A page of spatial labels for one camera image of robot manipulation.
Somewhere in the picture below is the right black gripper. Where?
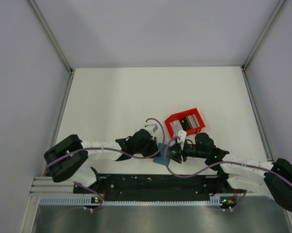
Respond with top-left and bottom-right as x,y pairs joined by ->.
167,140 -> 208,163

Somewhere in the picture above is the blue leather card holder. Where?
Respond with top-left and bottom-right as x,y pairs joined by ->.
153,143 -> 171,166

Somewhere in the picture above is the red plastic bin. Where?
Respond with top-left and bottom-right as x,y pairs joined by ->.
164,108 -> 206,138

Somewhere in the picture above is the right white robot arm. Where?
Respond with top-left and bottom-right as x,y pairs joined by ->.
165,133 -> 292,212

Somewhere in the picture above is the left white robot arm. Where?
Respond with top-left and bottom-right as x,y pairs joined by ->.
44,119 -> 162,193

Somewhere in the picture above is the stack of cards in bin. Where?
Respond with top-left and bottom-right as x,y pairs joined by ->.
180,115 -> 200,130

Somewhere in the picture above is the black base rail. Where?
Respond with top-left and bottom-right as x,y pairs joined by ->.
73,173 -> 224,201

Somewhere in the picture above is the aluminium frame rail left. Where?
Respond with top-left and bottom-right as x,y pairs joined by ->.
30,177 -> 74,195

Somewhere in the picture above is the right aluminium frame post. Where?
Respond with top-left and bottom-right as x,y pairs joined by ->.
242,0 -> 289,71

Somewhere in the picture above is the aluminium frame post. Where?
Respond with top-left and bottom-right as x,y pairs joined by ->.
242,0 -> 289,71
27,0 -> 74,73

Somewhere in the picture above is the grey slotted cable duct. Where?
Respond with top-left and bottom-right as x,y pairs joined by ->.
39,196 -> 234,206

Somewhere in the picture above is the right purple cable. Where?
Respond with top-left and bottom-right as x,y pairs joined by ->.
165,137 -> 292,211

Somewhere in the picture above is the left aluminium frame post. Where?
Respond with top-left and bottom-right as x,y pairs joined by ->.
27,0 -> 74,73

